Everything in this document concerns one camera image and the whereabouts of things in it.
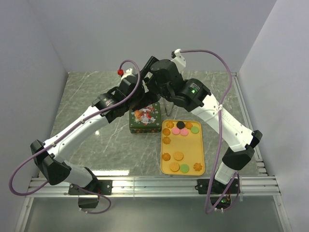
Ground gold tin lid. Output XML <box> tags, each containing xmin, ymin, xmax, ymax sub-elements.
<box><xmin>129</xmin><ymin>102</ymin><xmax>162</xmax><ymax>126</ymax></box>

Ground metal serving tongs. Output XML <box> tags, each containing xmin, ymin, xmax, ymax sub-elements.
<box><xmin>163</xmin><ymin>100</ymin><xmax>174</xmax><ymax>117</ymax></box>

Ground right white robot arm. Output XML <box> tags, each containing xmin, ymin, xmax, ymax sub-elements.
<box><xmin>141</xmin><ymin>56</ymin><xmax>262</xmax><ymax>193</ymax></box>

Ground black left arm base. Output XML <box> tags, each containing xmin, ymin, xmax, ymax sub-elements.
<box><xmin>68</xmin><ymin>180</ymin><xmax>112</xmax><ymax>195</ymax></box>

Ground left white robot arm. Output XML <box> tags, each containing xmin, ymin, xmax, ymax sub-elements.
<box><xmin>30</xmin><ymin>74</ymin><xmax>160</xmax><ymax>194</ymax></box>

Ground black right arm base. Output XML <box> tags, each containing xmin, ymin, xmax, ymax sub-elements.
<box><xmin>195</xmin><ymin>178</ymin><xmax>240</xmax><ymax>195</ymax></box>

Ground green christmas cookie tin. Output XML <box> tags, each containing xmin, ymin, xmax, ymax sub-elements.
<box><xmin>129</xmin><ymin>124</ymin><xmax>162</xmax><ymax>133</ymax></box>

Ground round brown cookie top-left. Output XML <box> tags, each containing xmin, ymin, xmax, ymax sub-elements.
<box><xmin>162</xmin><ymin>128</ymin><xmax>171</xmax><ymax>136</ymax></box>

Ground pink round cookie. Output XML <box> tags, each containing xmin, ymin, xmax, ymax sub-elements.
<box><xmin>180</xmin><ymin>128</ymin><xmax>189</xmax><ymax>136</ymax></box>
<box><xmin>172</xmin><ymin>127</ymin><xmax>180</xmax><ymax>135</ymax></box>

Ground orange flower cookie middle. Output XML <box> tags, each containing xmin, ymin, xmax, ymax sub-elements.
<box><xmin>162</xmin><ymin>136</ymin><xmax>171</xmax><ymax>145</ymax></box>

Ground orange flower cookie top-right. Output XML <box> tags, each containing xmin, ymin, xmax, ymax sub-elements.
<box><xmin>185</xmin><ymin>122</ymin><xmax>193</xmax><ymax>130</ymax></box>

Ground green round cookie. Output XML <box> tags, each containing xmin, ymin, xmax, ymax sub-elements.
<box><xmin>190</xmin><ymin>126</ymin><xmax>199</xmax><ymax>134</ymax></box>
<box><xmin>180</xmin><ymin>164</ymin><xmax>189</xmax><ymax>173</ymax></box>

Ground swirl butter cookie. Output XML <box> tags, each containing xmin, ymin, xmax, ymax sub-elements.
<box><xmin>161</xmin><ymin>153</ymin><xmax>171</xmax><ymax>161</ymax></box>

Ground yellow cookie tray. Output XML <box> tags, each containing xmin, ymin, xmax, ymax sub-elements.
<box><xmin>160</xmin><ymin>119</ymin><xmax>205</xmax><ymax>176</ymax></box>

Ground round dotted biscuit middle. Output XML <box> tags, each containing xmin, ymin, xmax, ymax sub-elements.
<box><xmin>173</xmin><ymin>151</ymin><xmax>184</xmax><ymax>161</ymax></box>

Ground round dotted biscuit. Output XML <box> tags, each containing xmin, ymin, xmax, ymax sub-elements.
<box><xmin>173</xmin><ymin>151</ymin><xmax>184</xmax><ymax>161</ymax></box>
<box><xmin>169</xmin><ymin>162</ymin><xmax>180</xmax><ymax>172</ymax></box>

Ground round dotted biscuit bottom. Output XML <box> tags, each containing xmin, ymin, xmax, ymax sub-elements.
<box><xmin>169</xmin><ymin>162</ymin><xmax>180</xmax><ymax>172</ymax></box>

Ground orange flower cookie bottom-right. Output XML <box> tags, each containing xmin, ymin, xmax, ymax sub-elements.
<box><xmin>193</xmin><ymin>163</ymin><xmax>203</xmax><ymax>172</ymax></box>

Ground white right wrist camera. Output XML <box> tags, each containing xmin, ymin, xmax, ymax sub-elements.
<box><xmin>171</xmin><ymin>49</ymin><xmax>186</xmax><ymax>73</ymax></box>

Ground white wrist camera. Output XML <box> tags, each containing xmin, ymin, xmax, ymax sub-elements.
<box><xmin>171</xmin><ymin>49</ymin><xmax>186</xmax><ymax>73</ymax></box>
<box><xmin>117</xmin><ymin>68</ymin><xmax>135</xmax><ymax>79</ymax></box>

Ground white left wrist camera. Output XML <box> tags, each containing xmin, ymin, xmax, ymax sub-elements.
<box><xmin>117</xmin><ymin>68</ymin><xmax>135</xmax><ymax>79</ymax></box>

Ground aluminium frame rail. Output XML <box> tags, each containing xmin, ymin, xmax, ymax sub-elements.
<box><xmin>26</xmin><ymin>175</ymin><xmax>282</xmax><ymax>198</ymax></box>

